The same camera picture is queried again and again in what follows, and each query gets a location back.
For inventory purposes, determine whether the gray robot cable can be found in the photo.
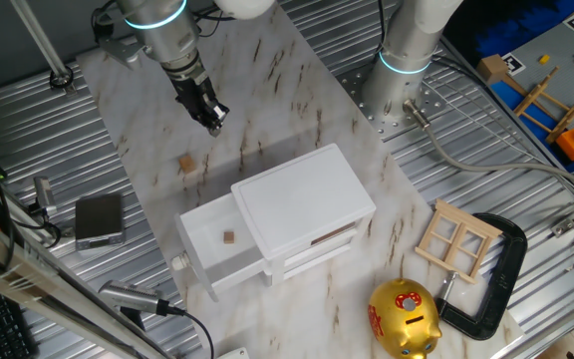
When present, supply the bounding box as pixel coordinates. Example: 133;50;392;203
403;98;574;200

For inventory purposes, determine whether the silver digital scale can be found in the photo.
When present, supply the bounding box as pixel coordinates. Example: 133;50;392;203
74;192;127;252

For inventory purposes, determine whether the tan cardboard cube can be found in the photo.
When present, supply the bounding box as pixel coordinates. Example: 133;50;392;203
475;53;510;86

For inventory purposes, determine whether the small metal corner bracket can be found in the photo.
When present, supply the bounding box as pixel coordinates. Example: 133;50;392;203
550;217;574;238

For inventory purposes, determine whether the large wooden cube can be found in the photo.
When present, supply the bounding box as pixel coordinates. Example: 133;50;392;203
177;154;197;175

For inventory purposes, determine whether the silver ribbed camera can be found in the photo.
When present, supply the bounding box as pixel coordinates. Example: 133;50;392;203
98;279;173;330

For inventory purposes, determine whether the black base cable bundle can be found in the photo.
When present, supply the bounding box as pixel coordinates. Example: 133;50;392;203
374;0;389;57

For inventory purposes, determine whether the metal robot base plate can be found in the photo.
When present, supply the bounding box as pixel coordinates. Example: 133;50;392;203
339;59;447;144

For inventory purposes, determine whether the metal stand rod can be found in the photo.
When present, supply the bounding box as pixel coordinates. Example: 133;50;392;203
10;0;75;94

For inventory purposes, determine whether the small silver camera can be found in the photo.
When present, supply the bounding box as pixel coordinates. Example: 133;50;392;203
32;176;58;216

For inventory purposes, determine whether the white cabinet body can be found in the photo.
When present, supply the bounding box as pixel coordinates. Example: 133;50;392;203
230;143;377;286

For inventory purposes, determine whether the aluminium frame beam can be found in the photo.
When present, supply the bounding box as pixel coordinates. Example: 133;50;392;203
0;206;168;359

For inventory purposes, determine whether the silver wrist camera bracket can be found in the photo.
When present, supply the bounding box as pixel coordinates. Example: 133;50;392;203
98;37;146;70

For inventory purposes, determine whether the gray brick baseplate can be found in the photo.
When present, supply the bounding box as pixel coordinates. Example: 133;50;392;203
495;19;574;136

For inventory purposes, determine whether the black C-clamp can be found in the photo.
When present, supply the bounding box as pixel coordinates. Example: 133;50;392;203
434;212;529;342

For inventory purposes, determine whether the blue foam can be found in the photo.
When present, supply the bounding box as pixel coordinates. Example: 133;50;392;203
473;0;574;59

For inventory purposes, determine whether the black camera cable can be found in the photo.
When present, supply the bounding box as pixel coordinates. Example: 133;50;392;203
159;301;216;359
0;164;64;250

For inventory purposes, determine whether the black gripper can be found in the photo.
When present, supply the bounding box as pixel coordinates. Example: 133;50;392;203
169;72;231;138

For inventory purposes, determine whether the gold piggy bank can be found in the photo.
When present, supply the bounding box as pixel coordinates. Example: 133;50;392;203
367;277;443;359

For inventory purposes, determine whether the wooden window frame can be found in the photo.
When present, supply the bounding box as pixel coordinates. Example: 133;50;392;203
414;198;503;285

